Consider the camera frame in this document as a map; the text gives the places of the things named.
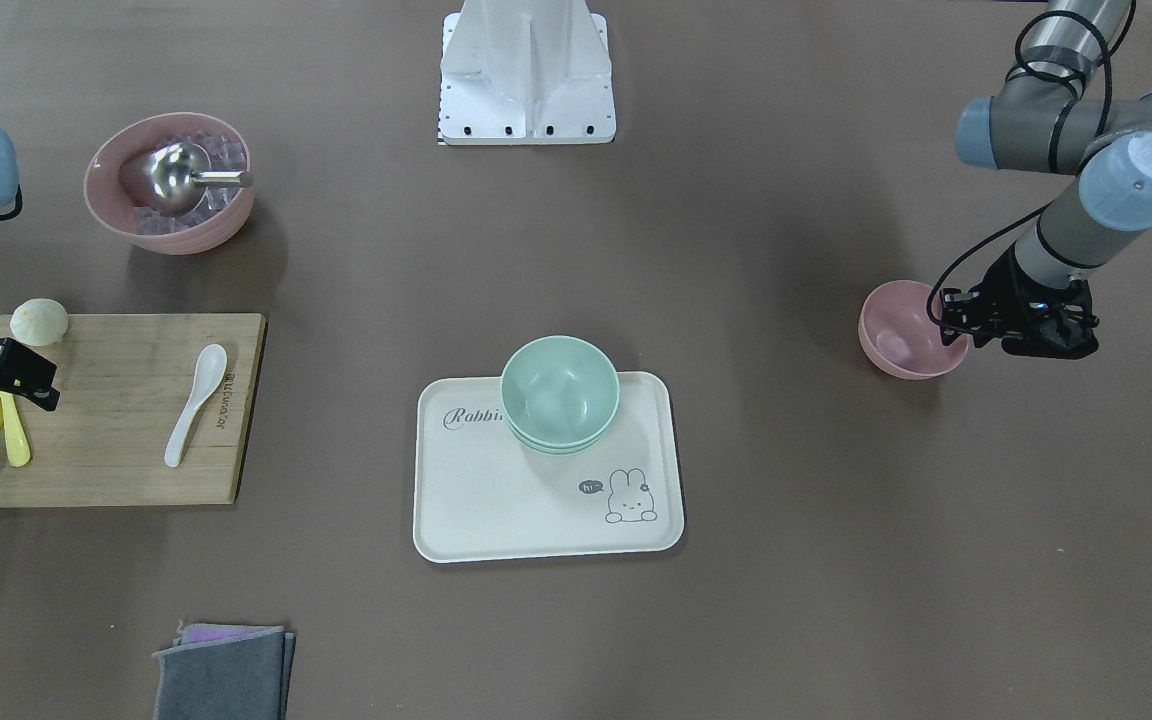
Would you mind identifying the grey folded cloth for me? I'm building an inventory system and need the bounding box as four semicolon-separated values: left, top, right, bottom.
152;623;296;719

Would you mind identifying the pink bowl with ice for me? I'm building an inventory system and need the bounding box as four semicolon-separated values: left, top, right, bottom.
83;111;255;255

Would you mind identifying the white ceramic spoon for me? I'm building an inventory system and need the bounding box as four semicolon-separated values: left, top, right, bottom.
162;343;228;468

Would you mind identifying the wooden cutting board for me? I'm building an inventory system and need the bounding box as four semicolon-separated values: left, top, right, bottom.
0;313;266;509

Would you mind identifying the cream rabbit tray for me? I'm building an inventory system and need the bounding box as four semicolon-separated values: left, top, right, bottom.
412;372;685;562

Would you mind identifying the yellow plastic knife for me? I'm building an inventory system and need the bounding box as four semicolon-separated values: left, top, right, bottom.
0;391;32;468

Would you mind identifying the white steamed bun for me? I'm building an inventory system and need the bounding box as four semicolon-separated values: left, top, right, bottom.
9;300;69;347

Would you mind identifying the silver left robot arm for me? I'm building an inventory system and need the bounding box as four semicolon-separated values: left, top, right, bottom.
925;1;1152;361

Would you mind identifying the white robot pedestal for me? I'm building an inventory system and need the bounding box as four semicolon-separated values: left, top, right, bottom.
435;1;617;146

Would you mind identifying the metal ice scoop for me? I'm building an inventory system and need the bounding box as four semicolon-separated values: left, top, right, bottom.
138;142;253;217

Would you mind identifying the green bowl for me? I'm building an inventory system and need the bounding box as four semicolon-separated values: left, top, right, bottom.
500;334;621;456

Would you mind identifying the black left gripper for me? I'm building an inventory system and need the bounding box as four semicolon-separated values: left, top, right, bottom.
940;249;1100;361

